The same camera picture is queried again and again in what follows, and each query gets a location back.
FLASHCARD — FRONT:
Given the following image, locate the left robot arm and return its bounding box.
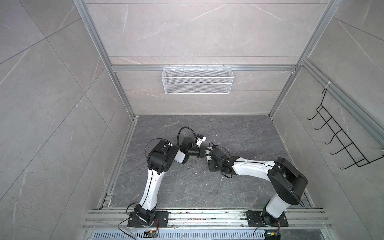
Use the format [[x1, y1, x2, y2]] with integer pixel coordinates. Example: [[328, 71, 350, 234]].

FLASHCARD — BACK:
[[134, 135, 207, 226]]

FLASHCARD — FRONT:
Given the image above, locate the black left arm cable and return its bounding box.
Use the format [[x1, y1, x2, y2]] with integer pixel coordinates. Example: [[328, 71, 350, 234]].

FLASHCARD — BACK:
[[176, 126, 197, 146]]

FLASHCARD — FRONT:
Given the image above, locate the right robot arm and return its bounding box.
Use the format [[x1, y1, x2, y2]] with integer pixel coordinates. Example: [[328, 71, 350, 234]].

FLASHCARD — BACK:
[[206, 146, 308, 226]]

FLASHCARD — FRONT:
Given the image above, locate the white wire mesh basket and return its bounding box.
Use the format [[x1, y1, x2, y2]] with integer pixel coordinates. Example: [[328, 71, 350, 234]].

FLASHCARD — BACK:
[[162, 67, 234, 95]]

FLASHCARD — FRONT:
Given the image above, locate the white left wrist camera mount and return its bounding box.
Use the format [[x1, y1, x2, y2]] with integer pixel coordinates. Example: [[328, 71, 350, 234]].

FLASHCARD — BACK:
[[196, 134, 207, 148]]

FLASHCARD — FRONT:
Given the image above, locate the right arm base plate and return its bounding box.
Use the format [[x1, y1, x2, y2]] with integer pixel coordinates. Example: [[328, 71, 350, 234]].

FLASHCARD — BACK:
[[245, 210, 289, 228]]

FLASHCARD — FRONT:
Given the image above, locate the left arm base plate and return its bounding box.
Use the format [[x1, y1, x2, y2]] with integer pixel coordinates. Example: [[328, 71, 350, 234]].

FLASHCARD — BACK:
[[127, 211, 169, 228]]

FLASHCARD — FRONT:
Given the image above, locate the aluminium corner frame post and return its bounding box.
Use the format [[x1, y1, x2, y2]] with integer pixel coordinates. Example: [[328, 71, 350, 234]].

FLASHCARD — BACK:
[[269, 0, 343, 119]]

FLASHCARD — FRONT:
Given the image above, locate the left aluminium frame post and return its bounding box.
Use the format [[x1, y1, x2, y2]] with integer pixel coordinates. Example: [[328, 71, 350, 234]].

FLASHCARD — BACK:
[[74, 0, 135, 120]]

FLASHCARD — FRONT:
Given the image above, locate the aluminium front rail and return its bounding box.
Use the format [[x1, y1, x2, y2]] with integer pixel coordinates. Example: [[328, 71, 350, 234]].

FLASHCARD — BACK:
[[81, 208, 332, 230]]

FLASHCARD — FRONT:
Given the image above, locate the black wire hook rack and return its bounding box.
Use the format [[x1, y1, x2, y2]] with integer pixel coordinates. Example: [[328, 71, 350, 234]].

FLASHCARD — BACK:
[[307, 89, 384, 170]]

